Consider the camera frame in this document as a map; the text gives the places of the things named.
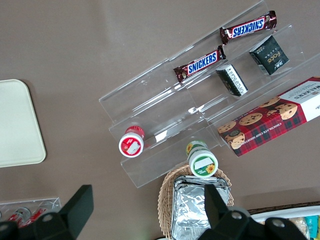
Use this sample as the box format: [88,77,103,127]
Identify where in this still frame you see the white rectangular snack bin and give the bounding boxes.
[248,206,320,240]

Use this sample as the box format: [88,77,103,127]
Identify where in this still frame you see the Snickers chocolate bar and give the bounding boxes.
[219,10,279,46]
[173,44,227,84]

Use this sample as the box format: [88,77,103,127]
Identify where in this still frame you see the beige plastic tray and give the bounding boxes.
[0,78,47,169]

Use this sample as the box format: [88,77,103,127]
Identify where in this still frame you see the green lid yogurt cup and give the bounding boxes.
[185,139,220,179]

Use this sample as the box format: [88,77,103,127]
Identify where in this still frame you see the clear rice cracker bag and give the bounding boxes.
[286,216,309,240]

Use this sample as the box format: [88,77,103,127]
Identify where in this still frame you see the clear acrylic step shelf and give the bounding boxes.
[166,0,320,149]
[98,57,223,190]

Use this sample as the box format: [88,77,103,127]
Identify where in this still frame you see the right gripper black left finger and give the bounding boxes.
[32,184,95,240]

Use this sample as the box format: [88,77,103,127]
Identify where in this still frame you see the clear acrylic bottle rack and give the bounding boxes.
[0,196,62,227]

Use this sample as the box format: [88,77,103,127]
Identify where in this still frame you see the small black Face box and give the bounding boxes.
[248,34,290,76]

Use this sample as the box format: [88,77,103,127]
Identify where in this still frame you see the red Walkers cookie box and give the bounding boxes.
[216,76,320,158]

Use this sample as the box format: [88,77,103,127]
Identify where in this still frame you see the red Coca-Cola bottle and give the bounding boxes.
[31,207,48,222]
[7,206,33,226]

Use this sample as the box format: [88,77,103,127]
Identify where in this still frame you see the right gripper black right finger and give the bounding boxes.
[203,184,253,240]

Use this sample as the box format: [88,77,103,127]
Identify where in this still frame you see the small black box white label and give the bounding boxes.
[215,63,249,97]

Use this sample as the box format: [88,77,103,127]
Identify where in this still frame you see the stacked foil containers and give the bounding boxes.
[170,174,231,240]

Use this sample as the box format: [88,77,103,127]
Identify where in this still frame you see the red lid yogurt cup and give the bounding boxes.
[118,125,146,158]

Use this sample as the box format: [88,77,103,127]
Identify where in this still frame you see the light oval wicker basket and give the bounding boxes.
[157,163,236,238]

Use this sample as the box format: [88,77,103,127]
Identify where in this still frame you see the teal snack packet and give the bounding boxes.
[302,215,320,239]

